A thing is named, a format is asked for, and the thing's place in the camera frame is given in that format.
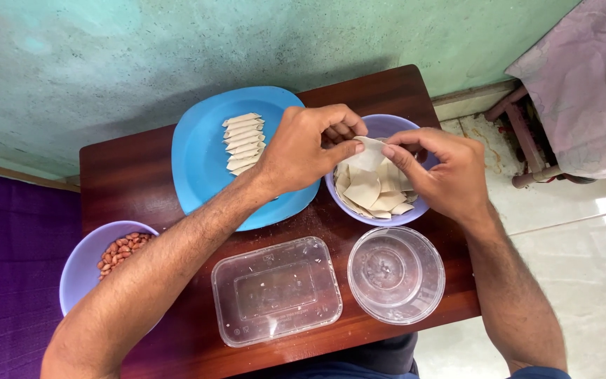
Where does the person's left hand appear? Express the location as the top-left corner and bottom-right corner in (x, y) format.
(253, 104), (370, 199)

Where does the person's right hand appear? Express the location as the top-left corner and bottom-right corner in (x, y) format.
(382, 127), (489, 225)

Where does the single round dough wrapper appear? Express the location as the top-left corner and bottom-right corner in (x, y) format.
(342, 136), (389, 172)

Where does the row of folded dough rolls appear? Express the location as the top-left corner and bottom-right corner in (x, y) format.
(222, 113), (267, 177)

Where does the purple bowl with wrappers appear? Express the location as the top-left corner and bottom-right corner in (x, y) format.
(324, 114), (442, 227)

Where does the pile of dough wrappers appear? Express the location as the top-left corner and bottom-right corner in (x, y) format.
(334, 158), (419, 220)

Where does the blue plastic plate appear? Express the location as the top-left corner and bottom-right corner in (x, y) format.
(171, 86), (322, 232)

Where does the clear round plastic container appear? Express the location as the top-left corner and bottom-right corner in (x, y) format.
(347, 226), (446, 326)

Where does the clear rectangular plastic container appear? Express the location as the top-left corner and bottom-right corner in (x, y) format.
(211, 236), (344, 348)

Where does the pink cloth cover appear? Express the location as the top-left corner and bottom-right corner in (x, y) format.
(504, 0), (606, 180)

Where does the person's dark blue clothing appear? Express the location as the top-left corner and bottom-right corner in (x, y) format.
(229, 332), (572, 379)

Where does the heap of peanuts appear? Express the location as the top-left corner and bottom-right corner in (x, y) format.
(96, 232), (156, 282)

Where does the purple bowl with peanuts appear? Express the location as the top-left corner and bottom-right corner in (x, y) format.
(59, 220), (163, 333)

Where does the purple floor mat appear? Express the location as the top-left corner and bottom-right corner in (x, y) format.
(0, 168), (83, 379)

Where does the pink metal frame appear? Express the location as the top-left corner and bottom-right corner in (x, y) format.
(484, 86), (565, 189)

